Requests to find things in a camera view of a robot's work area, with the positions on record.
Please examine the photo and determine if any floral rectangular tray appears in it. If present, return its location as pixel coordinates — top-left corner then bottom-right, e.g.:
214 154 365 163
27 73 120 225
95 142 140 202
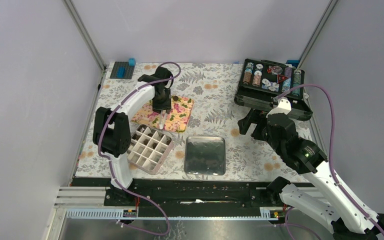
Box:
130 96 195 133

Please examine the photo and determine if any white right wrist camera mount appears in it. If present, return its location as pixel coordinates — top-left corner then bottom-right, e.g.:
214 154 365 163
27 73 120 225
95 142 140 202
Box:
266 97 292 117

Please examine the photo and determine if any blue lego brick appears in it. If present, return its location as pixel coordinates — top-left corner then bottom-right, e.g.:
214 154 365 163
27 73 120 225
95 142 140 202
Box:
128 58 136 67
116 67 126 79

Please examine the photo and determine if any black poker chip case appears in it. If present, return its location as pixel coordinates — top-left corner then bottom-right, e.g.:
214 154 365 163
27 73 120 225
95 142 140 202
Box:
234 58 306 112

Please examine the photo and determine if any blue block behind case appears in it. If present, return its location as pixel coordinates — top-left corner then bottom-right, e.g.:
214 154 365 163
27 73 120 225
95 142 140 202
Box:
286 59 300 68

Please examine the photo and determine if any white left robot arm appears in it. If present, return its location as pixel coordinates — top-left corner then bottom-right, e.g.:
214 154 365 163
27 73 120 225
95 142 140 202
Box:
92 63 176 206

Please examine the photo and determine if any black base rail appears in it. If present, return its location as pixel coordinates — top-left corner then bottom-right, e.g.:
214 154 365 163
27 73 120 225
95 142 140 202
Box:
104 179 285 218

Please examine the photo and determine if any grey lego baseplate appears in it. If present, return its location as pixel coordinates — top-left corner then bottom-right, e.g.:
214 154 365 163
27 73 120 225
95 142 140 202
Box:
109 61 135 80

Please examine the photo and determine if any silver metal tin lid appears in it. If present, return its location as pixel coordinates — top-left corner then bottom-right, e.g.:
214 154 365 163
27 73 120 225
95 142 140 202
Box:
184 136 226 176

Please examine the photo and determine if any pink divided chocolate box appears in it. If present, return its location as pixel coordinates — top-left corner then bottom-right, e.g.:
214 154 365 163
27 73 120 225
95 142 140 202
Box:
127 124 174 175

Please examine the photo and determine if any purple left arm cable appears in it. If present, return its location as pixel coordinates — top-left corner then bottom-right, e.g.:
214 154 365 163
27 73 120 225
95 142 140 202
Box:
97 61 182 237

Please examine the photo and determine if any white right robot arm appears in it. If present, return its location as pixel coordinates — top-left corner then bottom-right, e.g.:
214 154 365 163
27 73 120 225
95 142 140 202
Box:
237 109 384 240

